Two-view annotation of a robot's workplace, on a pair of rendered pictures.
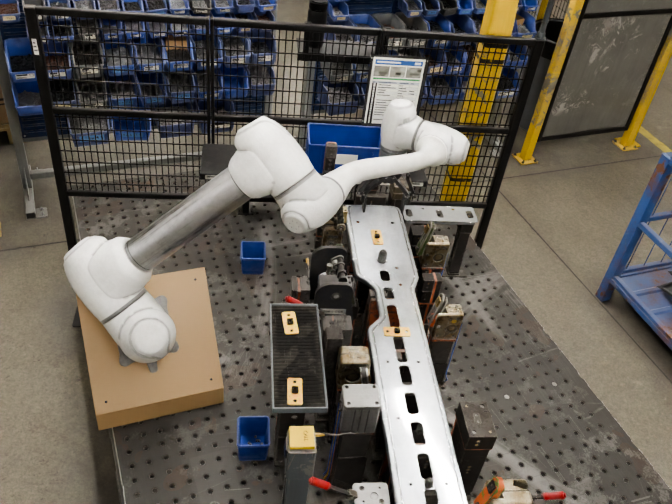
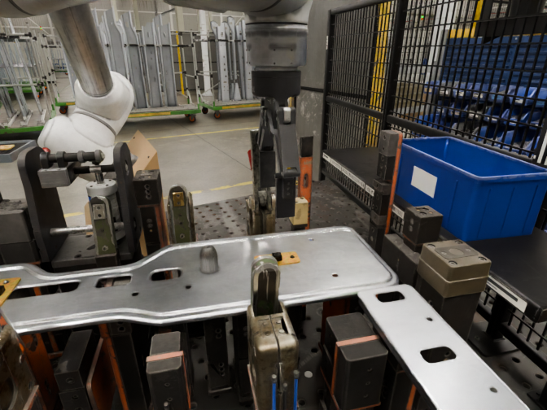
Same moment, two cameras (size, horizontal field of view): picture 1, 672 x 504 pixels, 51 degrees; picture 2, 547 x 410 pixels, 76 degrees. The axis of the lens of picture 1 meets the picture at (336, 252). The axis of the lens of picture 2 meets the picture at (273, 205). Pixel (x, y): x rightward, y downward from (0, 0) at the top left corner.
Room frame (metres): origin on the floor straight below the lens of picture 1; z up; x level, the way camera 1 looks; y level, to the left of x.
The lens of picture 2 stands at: (1.98, -0.70, 1.36)
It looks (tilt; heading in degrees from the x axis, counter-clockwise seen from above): 24 degrees down; 87
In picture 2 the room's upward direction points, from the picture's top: straight up
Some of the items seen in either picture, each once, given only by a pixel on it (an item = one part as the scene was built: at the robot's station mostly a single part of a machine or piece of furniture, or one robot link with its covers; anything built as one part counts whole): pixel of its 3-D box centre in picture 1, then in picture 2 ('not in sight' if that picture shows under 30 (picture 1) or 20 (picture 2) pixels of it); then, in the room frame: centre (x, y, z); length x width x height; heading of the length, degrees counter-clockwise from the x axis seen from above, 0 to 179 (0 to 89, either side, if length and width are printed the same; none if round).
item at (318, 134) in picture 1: (344, 149); (455, 181); (2.42, 0.02, 1.10); 0.30 x 0.17 x 0.13; 98
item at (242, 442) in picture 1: (253, 439); not in sight; (1.27, 0.17, 0.74); 0.11 x 0.10 x 0.09; 10
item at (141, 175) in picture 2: not in sight; (159, 256); (1.73, 0.03, 0.91); 0.07 x 0.05 x 0.42; 100
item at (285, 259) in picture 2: (377, 236); (277, 257); (2.01, -0.14, 1.01); 0.08 x 0.04 x 0.01; 10
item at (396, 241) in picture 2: (366, 224); (395, 306); (2.27, -0.11, 0.85); 0.12 x 0.03 x 0.30; 100
